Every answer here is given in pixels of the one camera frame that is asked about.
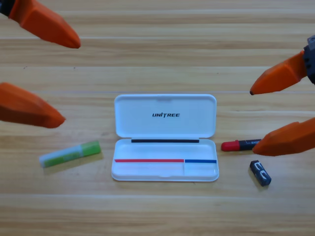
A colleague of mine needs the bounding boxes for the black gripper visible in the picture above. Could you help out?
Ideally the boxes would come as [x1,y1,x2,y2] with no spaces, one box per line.
[0,0,81,49]
[249,34,315,96]

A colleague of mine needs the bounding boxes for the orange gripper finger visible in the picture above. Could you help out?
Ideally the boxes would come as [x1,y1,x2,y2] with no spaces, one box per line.
[252,117,315,157]
[0,82,66,129]

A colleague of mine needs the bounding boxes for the black eraser with white print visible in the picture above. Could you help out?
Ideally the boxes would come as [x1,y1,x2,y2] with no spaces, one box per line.
[249,160,272,187]

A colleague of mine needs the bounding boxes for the red and black marker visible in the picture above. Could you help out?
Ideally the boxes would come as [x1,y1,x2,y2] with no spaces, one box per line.
[220,139,263,152]

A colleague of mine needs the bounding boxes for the white Unitree pencil case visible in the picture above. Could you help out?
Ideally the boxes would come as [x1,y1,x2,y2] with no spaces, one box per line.
[111,93,220,182]

